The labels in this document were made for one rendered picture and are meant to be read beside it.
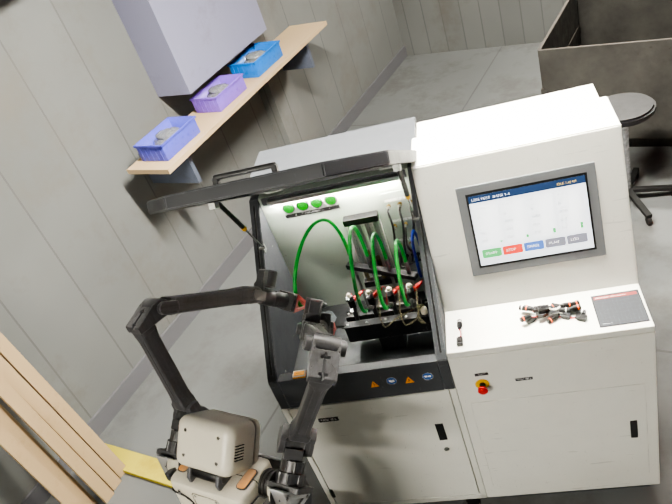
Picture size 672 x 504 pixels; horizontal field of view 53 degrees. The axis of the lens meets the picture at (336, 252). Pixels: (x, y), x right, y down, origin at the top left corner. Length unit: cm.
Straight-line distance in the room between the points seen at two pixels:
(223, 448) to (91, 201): 250
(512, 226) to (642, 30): 365
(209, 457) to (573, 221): 144
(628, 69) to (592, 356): 270
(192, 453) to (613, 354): 145
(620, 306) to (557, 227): 35
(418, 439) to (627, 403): 80
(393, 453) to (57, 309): 212
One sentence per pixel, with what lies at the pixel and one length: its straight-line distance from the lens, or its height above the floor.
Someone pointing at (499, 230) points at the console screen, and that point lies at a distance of 249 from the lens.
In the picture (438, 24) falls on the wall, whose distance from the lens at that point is 744.
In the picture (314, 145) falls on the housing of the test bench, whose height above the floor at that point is 150.
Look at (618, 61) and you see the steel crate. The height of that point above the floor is 71.
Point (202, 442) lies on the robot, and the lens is 203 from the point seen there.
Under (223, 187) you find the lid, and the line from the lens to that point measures 181.
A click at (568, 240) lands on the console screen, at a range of 253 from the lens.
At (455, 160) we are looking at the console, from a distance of 241.
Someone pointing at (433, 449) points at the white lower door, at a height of 44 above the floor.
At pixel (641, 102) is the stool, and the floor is 69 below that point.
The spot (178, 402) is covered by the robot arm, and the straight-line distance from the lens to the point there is 224.
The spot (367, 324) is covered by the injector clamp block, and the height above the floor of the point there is 98.
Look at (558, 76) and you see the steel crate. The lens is 498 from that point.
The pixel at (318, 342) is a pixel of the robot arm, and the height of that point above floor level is 160.
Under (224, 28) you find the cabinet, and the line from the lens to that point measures 473.
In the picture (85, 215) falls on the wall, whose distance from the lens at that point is 419.
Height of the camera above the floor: 275
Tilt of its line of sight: 34 degrees down
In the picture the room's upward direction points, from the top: 21 degrees counter-clockwise
